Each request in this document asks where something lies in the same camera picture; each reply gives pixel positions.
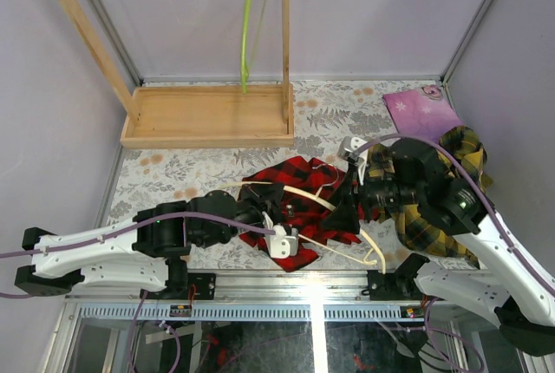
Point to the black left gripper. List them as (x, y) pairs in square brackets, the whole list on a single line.
[(258, 206)]

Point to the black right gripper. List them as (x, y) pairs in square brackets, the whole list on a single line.
[(344, 217)]

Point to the cream wooden hanger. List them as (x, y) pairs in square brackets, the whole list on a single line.
[(374, 256)]

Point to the red black plaid shirt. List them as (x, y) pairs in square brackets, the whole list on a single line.
[(312, 176)]

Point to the yellow black plaid shirt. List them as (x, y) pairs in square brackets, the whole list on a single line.
[(465, 156)]

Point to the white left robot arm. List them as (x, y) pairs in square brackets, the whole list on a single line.
[(148, 251)]

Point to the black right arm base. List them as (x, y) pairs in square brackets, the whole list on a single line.
[(398, 285)]

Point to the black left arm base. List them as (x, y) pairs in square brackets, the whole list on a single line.
[(200, 287)]

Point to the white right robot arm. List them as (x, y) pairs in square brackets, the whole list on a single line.
[(522, 307)]

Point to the green hanger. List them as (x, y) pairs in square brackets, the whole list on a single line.
[(250, 35)]

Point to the wooden clothes rack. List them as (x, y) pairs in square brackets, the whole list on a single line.
[(197, 116)]

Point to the floral table mat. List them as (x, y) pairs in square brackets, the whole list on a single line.
[(325, 113)]

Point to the purple folded cloth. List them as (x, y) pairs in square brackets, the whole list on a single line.
[(422, 111)]

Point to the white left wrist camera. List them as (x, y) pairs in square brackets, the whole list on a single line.
[(283, 242)]

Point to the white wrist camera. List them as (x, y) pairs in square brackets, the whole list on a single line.
[(350, 150), (283, 242)]

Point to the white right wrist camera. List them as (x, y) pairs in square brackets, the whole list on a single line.
[(350, 150)]

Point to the aluminium front rail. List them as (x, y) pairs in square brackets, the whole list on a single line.
[(270, 287)]

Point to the perforated cable duct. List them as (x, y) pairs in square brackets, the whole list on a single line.
[(253, 312)]

